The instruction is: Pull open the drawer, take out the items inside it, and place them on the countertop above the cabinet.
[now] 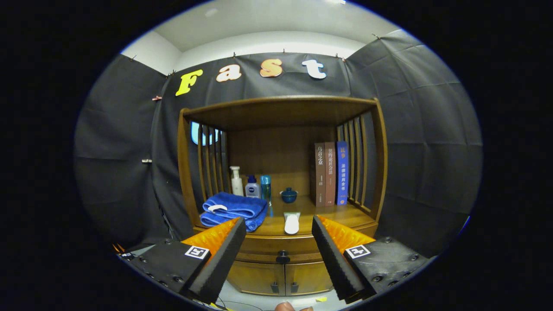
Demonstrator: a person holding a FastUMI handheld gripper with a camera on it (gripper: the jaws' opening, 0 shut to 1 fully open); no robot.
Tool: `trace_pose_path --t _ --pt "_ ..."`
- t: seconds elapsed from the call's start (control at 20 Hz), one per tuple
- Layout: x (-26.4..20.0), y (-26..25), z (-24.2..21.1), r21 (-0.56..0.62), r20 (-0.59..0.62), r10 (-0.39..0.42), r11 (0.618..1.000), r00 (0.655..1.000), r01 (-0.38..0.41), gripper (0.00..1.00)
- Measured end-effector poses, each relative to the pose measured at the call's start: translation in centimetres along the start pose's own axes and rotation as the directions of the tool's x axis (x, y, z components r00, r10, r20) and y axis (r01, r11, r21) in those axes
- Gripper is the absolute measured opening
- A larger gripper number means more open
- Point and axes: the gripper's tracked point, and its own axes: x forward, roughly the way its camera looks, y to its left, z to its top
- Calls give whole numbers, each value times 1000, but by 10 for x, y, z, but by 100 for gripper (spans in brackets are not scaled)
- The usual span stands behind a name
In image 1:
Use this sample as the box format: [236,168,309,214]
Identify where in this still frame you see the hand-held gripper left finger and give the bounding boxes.
[117,217,247,305]

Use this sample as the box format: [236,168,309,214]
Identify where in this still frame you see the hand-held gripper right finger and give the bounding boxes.
[311,215,432,303]

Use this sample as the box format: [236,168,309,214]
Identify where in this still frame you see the white and green tube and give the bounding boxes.
[283,212,301,235]

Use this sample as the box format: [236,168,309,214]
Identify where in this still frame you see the wooden cabinet door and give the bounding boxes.
[227,260,286,295]
[284,261,333,296]

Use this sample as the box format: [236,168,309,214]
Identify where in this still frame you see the wooden countertop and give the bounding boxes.
[193,194,378,237]

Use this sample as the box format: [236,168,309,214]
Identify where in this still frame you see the wooden cabinet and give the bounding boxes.
[177,95,388,297]

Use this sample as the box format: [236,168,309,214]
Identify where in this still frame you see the blue folded towel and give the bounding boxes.
[200,192,269,232]

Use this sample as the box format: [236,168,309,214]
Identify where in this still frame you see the white pump bottle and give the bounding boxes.
[229,166,244,197]

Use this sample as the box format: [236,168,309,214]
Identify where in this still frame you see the white bottle with blue cap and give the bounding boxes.
[245,175,261,199]

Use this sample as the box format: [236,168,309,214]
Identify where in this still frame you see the clear blue bottle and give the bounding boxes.
[260,175,272,206]

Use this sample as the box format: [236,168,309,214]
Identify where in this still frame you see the reddish brown book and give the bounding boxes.
[324,142,337,206]

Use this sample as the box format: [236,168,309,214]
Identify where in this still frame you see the blue book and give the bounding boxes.
[335,141,349,206]

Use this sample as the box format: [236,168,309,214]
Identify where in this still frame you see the dark brown book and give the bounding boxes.
[314,143,327,207]

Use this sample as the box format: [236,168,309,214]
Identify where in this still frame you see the black floor cables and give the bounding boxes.
[214,298,264,311]

